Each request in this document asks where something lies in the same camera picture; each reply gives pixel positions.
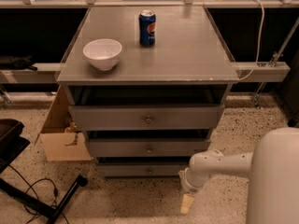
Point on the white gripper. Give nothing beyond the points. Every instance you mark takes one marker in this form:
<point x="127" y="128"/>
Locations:
<point x="191" y="187"/>

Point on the grey bottom drawer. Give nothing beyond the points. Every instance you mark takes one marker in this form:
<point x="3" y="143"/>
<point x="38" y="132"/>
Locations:
<point x="142" y="166"/>

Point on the grey drawer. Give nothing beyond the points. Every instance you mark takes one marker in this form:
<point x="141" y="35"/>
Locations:
<point x="144" y="143"/>
<point x="142" y="166"/>
<point x="115" y="108"/>

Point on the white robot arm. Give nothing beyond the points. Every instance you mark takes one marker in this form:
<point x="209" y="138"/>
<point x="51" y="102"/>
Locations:
<point x="272" y="170"/>

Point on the grey middle drawer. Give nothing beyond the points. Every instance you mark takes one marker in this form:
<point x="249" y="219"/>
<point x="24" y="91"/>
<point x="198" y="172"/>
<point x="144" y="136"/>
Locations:
<point x="144" y="143"/>

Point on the grey top drawer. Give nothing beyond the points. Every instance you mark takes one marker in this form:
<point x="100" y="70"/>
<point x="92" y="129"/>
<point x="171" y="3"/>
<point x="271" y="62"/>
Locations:
<point x="115" y="108"/>

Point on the grey drawer cabinet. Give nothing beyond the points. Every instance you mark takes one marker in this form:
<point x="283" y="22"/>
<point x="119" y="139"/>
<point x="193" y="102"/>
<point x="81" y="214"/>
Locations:
<point x="187" y="51"/>

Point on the brown cardboard box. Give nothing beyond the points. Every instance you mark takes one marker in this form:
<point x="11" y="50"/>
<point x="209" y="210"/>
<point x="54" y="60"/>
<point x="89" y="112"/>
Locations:
<point x="59" y="136"/>

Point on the white ceramic bowl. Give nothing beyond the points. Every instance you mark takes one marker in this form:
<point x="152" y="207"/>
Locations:
<point x="103" y="54"/>

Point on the blue Pepsi can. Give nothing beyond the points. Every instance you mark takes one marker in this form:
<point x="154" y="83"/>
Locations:
<point x="147" y="19"/>

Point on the grey metal rail frame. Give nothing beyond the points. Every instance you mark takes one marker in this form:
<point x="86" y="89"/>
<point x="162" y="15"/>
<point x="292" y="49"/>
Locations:
<point x="49" y="31"/>

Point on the black cloth on rail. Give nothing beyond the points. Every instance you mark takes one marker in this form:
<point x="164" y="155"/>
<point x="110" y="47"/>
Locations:
<point x="16" y="63"/>

